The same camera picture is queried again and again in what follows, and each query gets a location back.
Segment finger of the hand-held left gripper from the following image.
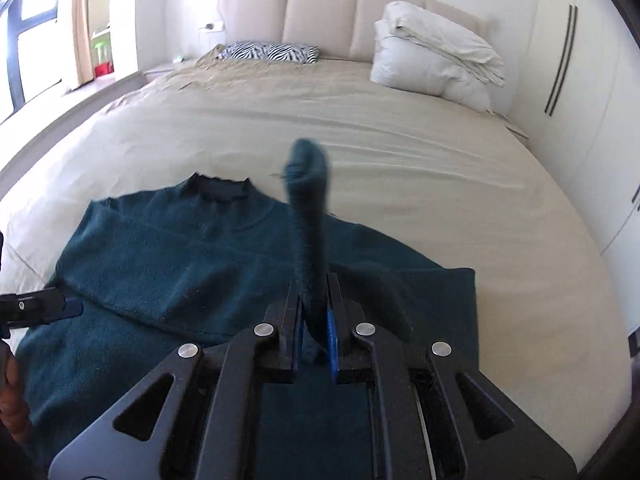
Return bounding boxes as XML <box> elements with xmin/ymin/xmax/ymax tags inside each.
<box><xmin>0</xmin><ymin>287</ymin><xmax>84</xmax><ymax>332</ymax></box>

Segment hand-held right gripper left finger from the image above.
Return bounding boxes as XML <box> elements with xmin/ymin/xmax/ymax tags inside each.
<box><xmin>47</xmin><ymin>282</ymin><xmax>306</xmax><ymax>480</ymax></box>

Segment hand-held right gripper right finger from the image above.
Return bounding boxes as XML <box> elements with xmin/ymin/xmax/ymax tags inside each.
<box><xmin>325</xmin><ymin>272</ymin><xmax>576</xmax><ymax>480</ymax></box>

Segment teal knit sweater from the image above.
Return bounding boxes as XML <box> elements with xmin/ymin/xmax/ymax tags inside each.
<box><xmin>15</xmin><ymin>139</ymin><xmax>477</xmax><ymax>480</ymax></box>

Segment person's left hand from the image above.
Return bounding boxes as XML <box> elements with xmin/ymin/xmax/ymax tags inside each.
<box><xmin>0</xmin><ymin>355</ymin><xmax>34</xmax><ymax>444</ymax></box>

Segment bed with beige cover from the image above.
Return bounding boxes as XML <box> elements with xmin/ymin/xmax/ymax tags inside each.
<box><xmin>0</xmin><ymin>55</ymin><xmax>632</xmax><ymax>480</ymax></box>

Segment white nightstand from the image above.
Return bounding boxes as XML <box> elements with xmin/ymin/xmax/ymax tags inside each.
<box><xmin>142</xmin><ymin>57</ymin><xmax>201</xmax><ymax>82</ymax></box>

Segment tan crumpled sheet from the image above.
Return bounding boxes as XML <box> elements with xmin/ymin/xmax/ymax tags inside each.
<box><xmin>145</xmin><ymin>45</ymin><xmax>373</xmax><ymax>93</ymax></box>

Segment zebra print pillow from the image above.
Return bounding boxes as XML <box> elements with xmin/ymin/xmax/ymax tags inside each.
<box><xmin>217</xmin><ymin>41</ymin><xmax>321</xmax><ymax>65</ymax></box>

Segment beige curtain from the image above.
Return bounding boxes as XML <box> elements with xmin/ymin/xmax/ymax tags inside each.
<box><xmin>60</xmin><ymin>0</ymin><xmax>97</xmax><ymax>92</ymax></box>

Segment folded white duvet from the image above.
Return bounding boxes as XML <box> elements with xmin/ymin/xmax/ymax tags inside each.
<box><xmin>370</xmin><ymin>1</ymin><xmax>507</xmax><ymax>113</ymax></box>

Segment beige padded headboard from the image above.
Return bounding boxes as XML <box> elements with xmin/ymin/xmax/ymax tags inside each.
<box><xmin>217</xmin><ymin>0</ymin><xmax>493</xmax><ymax>63</ymax></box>

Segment window with dark frame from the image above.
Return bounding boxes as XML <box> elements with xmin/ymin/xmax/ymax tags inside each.
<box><xmin>0</xmin><ymin>0</ymin><xmax>68</xmax><ymax>123</ymax></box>

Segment white wardrobe with black handles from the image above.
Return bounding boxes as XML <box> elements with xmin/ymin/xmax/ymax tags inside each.
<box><xmin>500</xmin><ymin>0</ymin><xmax>640</xmax><ymax>361</ymax></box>

